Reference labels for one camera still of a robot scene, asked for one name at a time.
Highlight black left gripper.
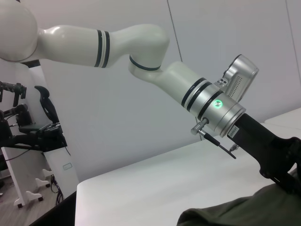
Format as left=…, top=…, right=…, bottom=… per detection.
left=227, top=113, right=301, bottom=195

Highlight dark green FREE t-shirt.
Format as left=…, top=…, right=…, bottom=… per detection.
left=176, top=164, right=301, bottom=226

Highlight bundle of floor cables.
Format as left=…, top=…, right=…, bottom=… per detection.
left=50, top=174, right=65, bottom=204

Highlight gripper cable with metal plug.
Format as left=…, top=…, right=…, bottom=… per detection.
left=190, top=117, right=237, bottom=160

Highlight white partition stand with feet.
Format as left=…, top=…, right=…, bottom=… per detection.
left=0, top=60, right=55, bottom=208

